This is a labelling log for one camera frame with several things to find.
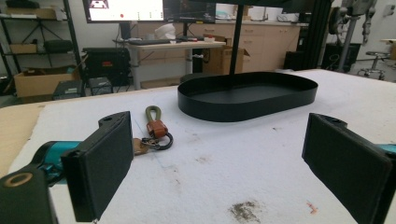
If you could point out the black metal shelf rack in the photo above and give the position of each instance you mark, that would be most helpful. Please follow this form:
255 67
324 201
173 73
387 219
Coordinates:
39 21

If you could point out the black oval metal tray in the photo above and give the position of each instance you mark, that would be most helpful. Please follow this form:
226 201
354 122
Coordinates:
246 98

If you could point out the black vertical stand pole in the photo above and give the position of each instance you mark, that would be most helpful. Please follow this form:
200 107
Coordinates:
236 40

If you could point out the small dark equipment box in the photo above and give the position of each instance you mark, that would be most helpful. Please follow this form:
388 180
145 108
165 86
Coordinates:
100 86

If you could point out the dark computer monitor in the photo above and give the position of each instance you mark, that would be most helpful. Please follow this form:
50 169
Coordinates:
190 11

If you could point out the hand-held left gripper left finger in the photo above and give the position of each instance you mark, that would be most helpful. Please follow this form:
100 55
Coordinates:
99 161

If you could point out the metal stool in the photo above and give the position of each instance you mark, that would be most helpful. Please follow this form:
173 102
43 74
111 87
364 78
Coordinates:
375 63

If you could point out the black frame column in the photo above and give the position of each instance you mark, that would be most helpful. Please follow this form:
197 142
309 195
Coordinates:
316 34

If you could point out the black keyboard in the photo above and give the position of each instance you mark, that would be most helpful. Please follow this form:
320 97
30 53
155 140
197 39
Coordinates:
149 41

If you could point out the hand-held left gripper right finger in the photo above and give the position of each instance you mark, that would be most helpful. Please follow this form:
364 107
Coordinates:
342 165

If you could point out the grey robot on stand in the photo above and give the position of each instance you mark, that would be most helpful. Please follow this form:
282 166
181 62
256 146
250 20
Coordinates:
351 25

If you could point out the white height-adjustable desk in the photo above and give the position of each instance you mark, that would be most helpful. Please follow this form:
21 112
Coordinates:
174 46

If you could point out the black equipment case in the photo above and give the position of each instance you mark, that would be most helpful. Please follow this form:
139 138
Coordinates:
107 65

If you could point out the large open cardboard box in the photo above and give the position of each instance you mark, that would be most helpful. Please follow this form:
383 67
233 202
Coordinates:
43 82

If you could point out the dark flat equipment box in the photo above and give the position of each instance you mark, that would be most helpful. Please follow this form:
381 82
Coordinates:
67 90

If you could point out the bright computer monitor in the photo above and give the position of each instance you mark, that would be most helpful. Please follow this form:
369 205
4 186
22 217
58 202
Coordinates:
124 10

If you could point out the cardboard box with flaps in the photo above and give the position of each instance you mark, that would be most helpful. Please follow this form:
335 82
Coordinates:
219 59

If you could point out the light wooden cabinet row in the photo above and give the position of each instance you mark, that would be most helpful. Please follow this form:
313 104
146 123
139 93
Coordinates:
267 43

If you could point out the white rounded object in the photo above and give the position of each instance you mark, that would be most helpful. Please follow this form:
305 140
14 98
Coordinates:
166 31

